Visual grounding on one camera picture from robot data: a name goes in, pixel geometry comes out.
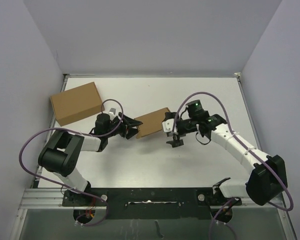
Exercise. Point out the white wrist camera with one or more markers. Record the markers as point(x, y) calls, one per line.
point(112, 112)
point(167, 127)

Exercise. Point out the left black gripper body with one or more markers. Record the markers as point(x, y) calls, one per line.
point(121, 129)

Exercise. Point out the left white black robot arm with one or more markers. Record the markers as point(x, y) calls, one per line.
point(61, 153)

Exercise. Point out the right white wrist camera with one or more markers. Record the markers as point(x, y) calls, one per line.
point(167, 127)

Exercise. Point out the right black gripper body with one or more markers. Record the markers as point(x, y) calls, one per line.
point(185, 126)

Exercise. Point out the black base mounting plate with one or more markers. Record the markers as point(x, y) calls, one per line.
point(101, 204)

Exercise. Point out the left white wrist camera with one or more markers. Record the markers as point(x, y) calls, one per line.
point(112, 112)

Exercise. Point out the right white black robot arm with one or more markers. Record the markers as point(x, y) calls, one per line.
point(267, 174)

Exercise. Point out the closed brown cardboard box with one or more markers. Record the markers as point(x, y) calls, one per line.
point(76, 104)

